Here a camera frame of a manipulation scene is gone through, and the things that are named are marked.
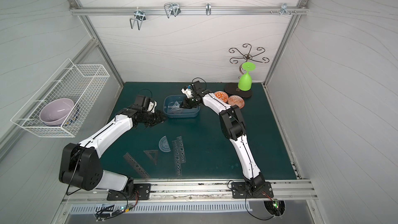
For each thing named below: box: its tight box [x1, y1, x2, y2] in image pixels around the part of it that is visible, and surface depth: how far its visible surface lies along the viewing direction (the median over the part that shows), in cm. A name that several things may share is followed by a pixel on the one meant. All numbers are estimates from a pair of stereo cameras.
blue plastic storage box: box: [162, 94, 201, 118], surface depth 104 cm
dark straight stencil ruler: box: [122, 152, 151, 180], surface depth 83 cm
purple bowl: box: [39, 98, 75, 127], surface depth 62 cm
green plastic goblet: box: [237, 61, 257, 92], surface depth 92 cm
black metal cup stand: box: [223, 43, 270, 98], surface depth 98 cm
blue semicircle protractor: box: [158, 135, 172, 153], surface depth 91 cm
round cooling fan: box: [263, 198, 287, 219], surface depth 73 cm
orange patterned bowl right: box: [227, 94, 246, 109], surface depth 109 cm
